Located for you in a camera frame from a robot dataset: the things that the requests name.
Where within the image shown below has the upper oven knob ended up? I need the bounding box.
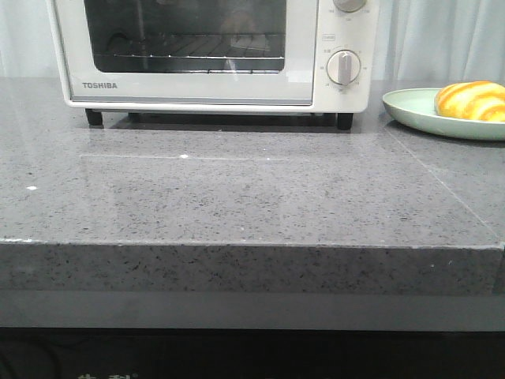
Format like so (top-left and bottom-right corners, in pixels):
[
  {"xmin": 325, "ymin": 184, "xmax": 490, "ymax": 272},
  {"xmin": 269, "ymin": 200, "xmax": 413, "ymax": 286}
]
[{"xmin": 333, "ymin": 0, "xmax": 367, "ymax": 13}]

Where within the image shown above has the lower oven timer knob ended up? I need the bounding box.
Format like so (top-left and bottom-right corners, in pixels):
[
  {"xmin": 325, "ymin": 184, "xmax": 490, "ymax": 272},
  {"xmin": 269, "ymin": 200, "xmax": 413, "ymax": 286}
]
[{"xmin": 327, "ymin": 51, "xmax": 361, "ymax": 86}]

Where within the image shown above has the oven glass door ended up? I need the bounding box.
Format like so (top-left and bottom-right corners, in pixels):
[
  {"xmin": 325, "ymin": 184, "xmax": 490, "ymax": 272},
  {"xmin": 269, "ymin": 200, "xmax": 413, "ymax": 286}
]
[{"xmin": 47, "ymin": 1, "xmax": 318, "ymax": 106}]

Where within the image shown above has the yellow striped bread roll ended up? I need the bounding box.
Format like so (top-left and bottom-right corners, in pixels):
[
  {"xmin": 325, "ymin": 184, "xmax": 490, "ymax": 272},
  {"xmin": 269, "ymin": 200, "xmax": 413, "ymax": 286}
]
[{"xmin": 434, "ymin": 81, "xmax": 504, "ymax": 122}]

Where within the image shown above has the wire oven rack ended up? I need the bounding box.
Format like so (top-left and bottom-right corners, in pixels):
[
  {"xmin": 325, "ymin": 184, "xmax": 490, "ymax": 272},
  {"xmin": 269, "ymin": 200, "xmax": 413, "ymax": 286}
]
[{"xmin": 94, "ymin": 33, "xmax": 286, "ymax": 58}]

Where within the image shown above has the white Toshiba toaster oven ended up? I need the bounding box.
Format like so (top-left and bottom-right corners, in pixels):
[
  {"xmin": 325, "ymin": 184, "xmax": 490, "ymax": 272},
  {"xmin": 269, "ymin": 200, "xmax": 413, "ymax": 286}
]
[{"xmin": 48, "ymin": 1, "xmax": 380, "ymax": 130}]

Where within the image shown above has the light green plate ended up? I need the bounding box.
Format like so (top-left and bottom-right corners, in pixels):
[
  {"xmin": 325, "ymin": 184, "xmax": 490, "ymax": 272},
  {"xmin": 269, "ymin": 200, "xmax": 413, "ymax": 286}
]
[{"xmin": 382, "ymin": 88, "xmax": 504, "ymax": 142}]

